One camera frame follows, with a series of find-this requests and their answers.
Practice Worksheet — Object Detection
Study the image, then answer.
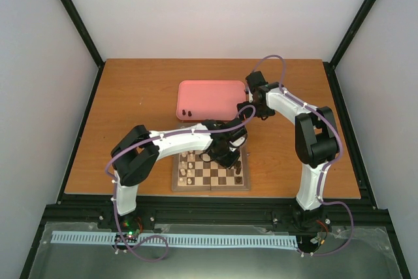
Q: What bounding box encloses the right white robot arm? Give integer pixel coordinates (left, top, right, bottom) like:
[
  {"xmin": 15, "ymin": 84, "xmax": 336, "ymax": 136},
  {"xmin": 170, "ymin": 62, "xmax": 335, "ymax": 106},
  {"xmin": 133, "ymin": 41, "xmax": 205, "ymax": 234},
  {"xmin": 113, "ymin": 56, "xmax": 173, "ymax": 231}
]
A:
[{"xmin": 237, "ymin": 82, "xmax": 342, "ymax": 230}]

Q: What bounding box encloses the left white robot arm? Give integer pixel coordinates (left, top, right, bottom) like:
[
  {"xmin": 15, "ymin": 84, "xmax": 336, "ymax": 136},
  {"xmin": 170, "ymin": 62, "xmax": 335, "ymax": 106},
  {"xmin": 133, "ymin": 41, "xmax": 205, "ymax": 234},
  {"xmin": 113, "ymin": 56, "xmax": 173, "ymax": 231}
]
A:
[{"xmin": 104, "ymin": 118, "xmax": 248, "ymax": 229}]

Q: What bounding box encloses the wooden chess board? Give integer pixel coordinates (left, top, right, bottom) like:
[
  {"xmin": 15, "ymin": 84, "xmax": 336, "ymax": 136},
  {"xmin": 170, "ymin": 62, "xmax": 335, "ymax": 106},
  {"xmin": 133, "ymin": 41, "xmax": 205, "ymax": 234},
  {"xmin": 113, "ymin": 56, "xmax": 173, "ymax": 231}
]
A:
[{"xmin": 172, "ymin": 144, "xmax": 251, "ymax": 191}]

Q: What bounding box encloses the pink plastic tray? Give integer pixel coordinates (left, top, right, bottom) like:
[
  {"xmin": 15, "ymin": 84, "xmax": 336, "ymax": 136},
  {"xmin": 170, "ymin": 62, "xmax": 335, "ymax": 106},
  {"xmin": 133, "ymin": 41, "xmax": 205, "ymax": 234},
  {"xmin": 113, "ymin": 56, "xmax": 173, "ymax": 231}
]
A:
[{"xmin": 176, "ymin": 80, "xmax": 246, "ymax": 121}]

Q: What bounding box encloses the transparent acrylic sheet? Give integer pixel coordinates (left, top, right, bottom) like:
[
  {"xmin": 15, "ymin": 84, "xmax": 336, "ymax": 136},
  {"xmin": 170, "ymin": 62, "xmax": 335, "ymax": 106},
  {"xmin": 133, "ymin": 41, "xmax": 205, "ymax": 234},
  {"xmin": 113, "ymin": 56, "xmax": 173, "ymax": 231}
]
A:
[{"xmin": 24, "ymin": 223, "xmax": 402, "ymax": 278}]

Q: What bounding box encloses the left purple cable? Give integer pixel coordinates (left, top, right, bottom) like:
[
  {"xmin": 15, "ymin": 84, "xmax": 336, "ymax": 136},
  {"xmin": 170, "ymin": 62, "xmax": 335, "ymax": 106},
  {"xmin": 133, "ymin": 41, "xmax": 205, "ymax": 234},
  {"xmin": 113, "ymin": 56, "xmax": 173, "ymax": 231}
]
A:
[{"xmin": 104, "ymin": 105, "xmax": 257, "ymax": 261}]

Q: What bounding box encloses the black aluminium frame base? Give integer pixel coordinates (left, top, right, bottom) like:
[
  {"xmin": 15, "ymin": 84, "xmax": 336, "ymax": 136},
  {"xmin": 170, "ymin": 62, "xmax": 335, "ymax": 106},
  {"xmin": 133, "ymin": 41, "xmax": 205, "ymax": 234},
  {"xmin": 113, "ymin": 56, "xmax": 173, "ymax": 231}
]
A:
[{"xmin": 39, "ymin": 195, "xmax": 394, "ymax": 238}]

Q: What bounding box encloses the light blue cable duct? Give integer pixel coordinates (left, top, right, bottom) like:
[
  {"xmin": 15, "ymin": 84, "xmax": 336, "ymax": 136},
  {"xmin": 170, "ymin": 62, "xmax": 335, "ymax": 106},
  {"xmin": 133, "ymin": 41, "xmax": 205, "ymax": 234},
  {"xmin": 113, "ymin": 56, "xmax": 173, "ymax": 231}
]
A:
[{"xmin": 50, "ymin": 231, "xmax": 298, "ymax": 250}]

